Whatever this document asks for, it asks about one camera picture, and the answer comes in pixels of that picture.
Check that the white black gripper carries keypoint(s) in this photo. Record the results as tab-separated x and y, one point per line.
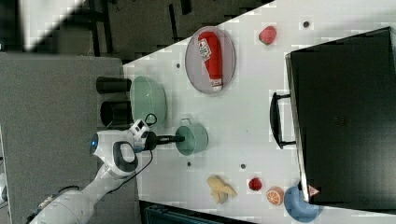
145	139

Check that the light green plastic mug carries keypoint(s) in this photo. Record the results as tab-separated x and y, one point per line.
195	137

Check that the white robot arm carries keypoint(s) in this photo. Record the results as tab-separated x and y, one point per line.
118	151

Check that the green perforated colander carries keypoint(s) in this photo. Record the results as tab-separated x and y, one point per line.
148	98

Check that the yellow banana toy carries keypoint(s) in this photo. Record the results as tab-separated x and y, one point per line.
219	189

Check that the black cylindrical container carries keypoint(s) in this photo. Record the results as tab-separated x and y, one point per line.
112	85

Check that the red strawberry toy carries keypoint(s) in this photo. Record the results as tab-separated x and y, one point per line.
255	184

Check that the red plush ketchup bottle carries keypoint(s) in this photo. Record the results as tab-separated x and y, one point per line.
210	51

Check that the orange slice toy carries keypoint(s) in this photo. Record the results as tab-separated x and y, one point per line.
275	195

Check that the pink peach toy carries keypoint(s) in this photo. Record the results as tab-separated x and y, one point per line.
268	35

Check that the blue plastic cup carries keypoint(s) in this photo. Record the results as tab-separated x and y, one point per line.
297	208

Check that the black toaster oven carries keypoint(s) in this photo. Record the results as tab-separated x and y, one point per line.
343	104

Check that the blue metal frame rail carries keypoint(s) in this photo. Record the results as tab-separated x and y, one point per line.
156	213

